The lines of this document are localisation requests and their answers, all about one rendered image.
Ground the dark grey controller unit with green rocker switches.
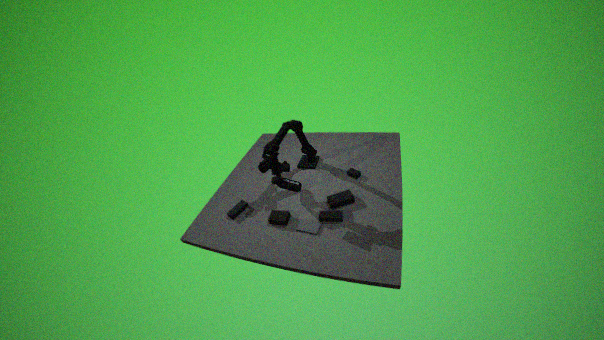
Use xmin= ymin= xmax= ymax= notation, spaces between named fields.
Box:
xmin=280 ymin=177 xmax=302 ymax=192

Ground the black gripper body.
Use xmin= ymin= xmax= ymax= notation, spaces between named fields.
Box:
xmin=270 ymin=163 xmax=282 ymax=185

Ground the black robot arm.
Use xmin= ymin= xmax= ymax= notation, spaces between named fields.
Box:
xmin=258 ymin=120 xmax=317 ymax=173

